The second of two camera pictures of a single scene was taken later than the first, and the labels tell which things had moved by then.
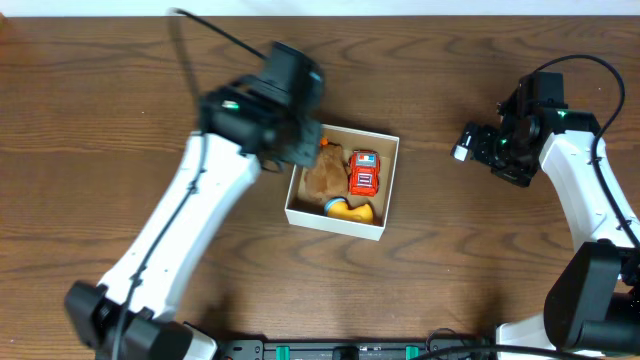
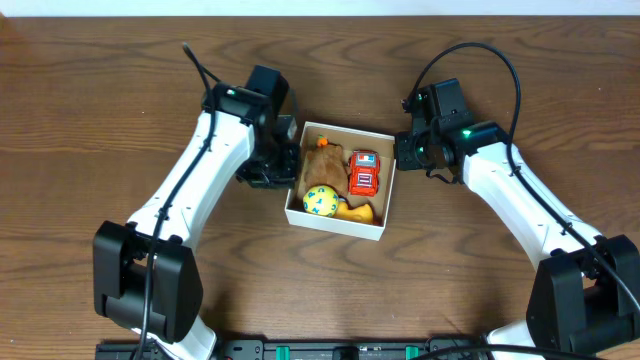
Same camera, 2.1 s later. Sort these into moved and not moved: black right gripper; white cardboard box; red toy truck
Moved: black right gripper
Not moved: red toy truck; white cardboard box
